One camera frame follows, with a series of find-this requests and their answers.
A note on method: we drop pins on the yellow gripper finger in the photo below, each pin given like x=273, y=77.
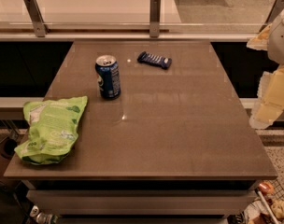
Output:
x=270, y=103
x=260, y=41

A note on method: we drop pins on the blue rxbar blueberry bar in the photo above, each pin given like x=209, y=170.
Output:
x=154, y=60

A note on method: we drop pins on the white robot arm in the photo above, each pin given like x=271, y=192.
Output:
x=275, y=50

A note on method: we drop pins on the blue soda can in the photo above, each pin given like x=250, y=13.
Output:
x=108, y=76

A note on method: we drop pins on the green chip bag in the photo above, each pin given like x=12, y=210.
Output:
x=53, y=129

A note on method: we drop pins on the cans under table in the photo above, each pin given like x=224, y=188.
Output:
x=42, y=218

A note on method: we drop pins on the right metal glass bracket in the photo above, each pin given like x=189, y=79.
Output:
x=277, y=7

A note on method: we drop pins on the metal glass bracket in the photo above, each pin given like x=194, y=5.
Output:
x=277, y=7
x=154, y=17
x=40, y=28

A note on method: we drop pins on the wire basket with snacks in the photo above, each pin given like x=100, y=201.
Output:
x=267, y=207

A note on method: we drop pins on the middle metal glass bracket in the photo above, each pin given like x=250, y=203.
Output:
x=154, y=17

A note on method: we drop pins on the left metal glass bracket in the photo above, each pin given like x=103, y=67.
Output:
x=40, y=28

